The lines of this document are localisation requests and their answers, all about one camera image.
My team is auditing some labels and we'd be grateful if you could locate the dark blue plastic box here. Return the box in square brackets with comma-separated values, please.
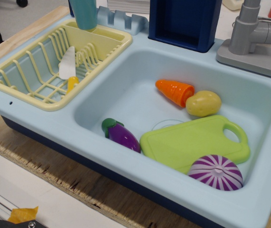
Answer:
[148, 0, 222, 53]

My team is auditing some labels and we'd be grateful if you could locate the yellow toy potato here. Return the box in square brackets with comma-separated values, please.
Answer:
[186, 90, 222, 117]

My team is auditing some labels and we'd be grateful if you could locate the grey toy faucet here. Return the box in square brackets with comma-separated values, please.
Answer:
[216, 0, 271, 77]

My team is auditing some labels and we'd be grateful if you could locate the orange toy carrot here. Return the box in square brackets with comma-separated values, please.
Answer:
[155, 79, 195, 108]

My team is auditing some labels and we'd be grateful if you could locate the light blue toy sink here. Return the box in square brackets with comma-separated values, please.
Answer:
[0, 16, 271, 228]

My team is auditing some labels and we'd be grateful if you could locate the yellow plastic drying rack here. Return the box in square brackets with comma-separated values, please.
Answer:
[0, 19, 132, 111]

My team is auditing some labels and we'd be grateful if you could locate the purple striped toy onion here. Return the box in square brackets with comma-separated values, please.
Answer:
[187, 155, 243, 191]

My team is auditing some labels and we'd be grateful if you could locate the white toy knife yellow handle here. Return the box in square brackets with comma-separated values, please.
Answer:
[59, 46, 79, 94]

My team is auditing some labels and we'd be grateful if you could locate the teal plastic cup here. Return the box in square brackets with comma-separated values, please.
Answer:
[69, 0, 97, 30]

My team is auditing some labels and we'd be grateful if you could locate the yellow tape piece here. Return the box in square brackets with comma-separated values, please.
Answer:
[8, 206, 38, 224]

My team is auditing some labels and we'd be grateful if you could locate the green toy cutting board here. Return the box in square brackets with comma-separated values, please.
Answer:
[140, 115, 250, 174]

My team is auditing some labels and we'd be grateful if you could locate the purple toy eggplant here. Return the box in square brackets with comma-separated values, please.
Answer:
[102, 118, 141, 153]

